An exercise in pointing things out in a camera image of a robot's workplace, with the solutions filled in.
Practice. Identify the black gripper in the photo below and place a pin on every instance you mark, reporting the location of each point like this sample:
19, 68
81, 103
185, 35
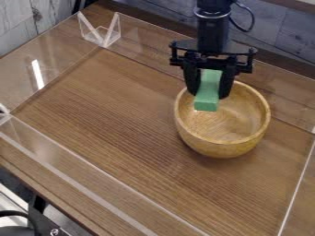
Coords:
233, 60

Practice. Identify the green rectangular block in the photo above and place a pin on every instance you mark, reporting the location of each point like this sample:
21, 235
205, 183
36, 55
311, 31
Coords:
207, 93

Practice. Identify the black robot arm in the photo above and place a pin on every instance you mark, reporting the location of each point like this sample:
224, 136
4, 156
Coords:
211, 50

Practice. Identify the wooden bowl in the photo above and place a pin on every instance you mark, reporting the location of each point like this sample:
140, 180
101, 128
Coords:
229, 132

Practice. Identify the clear acrylic tray wall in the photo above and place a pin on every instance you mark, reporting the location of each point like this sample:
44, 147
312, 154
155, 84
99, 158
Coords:
89, 138

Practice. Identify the black table frame bracket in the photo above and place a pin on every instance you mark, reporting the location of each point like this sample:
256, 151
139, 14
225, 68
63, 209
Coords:
53, 223

